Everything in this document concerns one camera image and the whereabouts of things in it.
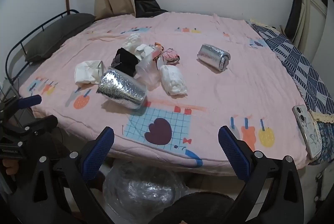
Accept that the person's left hand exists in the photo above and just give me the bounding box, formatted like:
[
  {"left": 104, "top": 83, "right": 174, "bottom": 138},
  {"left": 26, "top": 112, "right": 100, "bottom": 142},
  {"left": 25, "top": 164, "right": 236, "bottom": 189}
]
[{"left": 1, "top": 159, "right": 19, "bottom": 177}]

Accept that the clear plastic bag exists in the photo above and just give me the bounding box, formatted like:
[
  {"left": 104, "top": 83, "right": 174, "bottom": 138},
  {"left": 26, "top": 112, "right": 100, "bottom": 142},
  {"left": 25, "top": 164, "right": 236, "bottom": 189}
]
[{"left": 102, "top": 160, "right": 190, "bottom": 224}]

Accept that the dark round cushion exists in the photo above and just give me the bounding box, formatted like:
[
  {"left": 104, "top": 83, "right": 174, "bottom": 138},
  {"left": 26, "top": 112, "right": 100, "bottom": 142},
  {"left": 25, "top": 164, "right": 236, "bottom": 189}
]
[{"left": 150, "top": 191, "right": 237, "bottom": 224}]

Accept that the black metal bed frame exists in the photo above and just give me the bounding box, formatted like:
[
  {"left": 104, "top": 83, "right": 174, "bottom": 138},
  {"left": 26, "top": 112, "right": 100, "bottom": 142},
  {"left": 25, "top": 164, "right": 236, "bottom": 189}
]
[{"left": 5, "top": 9, "right": 80, "bottom": 85}]

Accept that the phone with patterned case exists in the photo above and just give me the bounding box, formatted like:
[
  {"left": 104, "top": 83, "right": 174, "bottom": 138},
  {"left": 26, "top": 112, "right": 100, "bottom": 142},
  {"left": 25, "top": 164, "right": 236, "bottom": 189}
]
[{"left": 292, "top": 104, "right": 322, "bottom": 160}]

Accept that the pink paper ball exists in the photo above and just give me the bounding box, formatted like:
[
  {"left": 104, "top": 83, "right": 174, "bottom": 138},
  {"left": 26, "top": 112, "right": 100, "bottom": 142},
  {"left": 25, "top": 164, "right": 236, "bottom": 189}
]
[{"left": 162, "top": 48, "right": 181, "bottom": 65}]

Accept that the black cloth bundle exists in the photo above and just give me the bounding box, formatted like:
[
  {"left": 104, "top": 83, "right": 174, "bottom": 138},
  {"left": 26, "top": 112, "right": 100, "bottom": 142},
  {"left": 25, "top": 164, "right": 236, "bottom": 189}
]
[{"left": 112, "top": 48, "right": 139, "bottom": 77}]

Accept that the large silver foil roll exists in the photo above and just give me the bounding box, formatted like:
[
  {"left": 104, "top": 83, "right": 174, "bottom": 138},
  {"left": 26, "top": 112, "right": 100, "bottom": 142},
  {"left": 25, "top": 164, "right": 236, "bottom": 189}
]
[{"left": 97, "top": 68, "right": 147, "bottom": 110}]

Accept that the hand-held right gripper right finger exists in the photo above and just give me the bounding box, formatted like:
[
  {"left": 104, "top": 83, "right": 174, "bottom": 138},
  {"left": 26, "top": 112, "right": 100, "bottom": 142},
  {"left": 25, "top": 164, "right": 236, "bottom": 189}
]
[{"left": 218, "top": 126, "right": 305, "bottom": 224}]

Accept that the cream lace cloth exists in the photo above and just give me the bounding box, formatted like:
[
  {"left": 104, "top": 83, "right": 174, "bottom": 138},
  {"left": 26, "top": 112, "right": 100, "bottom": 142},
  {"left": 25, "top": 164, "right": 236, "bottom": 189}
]
[{"left": 309, "top": 109, "right": 334, "bottom": 124}]

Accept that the pink printed blanket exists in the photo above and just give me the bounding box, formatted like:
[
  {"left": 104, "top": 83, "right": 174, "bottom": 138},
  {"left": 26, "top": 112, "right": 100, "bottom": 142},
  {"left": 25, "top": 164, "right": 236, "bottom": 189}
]
[{"left": 19, "top": 11, "right": 310, "bottom": 170}]

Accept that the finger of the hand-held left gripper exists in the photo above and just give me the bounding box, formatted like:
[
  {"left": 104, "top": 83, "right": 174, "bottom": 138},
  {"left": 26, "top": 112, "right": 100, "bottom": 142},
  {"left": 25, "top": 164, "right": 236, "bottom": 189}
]
[{"left": 0, "top": 95, "right": 42, "bottom": 120}]

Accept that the white paper cup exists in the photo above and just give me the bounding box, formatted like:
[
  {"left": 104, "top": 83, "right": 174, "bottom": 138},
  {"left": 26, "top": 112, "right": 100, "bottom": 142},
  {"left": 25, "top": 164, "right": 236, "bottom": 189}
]
[{"left": 134, "top": 43, "right": 155, "bottom": 61}]

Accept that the white crumpled tissue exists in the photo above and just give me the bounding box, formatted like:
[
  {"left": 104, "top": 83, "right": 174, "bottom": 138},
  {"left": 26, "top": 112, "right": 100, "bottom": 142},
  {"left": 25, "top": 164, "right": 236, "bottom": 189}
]
[{"left": 122, "top": 33, "right": 142, "bottom": 50}]

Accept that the grey pillow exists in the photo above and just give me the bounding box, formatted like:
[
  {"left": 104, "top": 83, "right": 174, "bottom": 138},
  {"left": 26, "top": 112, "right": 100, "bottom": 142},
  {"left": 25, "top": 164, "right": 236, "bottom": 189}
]
[{"left": 25, "top": 13, "right": 96, "bottom": 63}]

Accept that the orange crumpled wrapper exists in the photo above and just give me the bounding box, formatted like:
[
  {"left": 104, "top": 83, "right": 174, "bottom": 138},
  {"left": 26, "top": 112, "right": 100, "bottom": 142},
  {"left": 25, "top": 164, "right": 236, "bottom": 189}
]
[{"left": 153, "top": 42, "right": 165, "bottom": 69}]

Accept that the clear plastic cup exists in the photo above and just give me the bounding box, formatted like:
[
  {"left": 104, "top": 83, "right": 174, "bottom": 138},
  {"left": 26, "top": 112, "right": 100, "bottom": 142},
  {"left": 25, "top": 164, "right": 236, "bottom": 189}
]
[{"left": 135, "top": 51, "right": 160, "bottom": 85}]

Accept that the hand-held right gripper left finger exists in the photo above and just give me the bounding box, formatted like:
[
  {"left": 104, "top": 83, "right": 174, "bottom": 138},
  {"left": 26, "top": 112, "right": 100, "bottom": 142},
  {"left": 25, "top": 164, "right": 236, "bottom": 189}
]
[{"left": 8, "top": 126, "right": 115, "bottom": 224}]

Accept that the white plastic bag wad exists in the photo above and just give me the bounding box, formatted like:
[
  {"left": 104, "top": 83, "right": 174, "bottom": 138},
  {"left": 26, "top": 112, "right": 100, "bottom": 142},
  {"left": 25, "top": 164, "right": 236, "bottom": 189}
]
[{"left": 159, "top": 64, "right": 188, "bottom": 96}]

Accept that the white crumpled paper bag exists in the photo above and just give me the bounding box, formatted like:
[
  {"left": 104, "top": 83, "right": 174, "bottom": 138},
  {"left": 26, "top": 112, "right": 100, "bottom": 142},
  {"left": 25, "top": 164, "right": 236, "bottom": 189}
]
[{"left": 75, "top": 60, "right": 106, "bottom": 86}]

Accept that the blue patterned blanket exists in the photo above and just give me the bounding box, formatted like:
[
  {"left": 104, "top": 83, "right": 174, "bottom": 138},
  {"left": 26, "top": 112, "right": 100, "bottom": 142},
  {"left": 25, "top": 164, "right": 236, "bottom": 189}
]
[{"left": 247, "top": 18, "right": 334, "bottom": 164}]

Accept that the small silver foil roll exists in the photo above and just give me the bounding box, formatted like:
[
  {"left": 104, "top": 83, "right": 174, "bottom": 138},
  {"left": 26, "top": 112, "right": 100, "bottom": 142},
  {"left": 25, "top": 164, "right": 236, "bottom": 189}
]
[{"left": 197, "top": 44, "right": 231, "bottom": 73}]

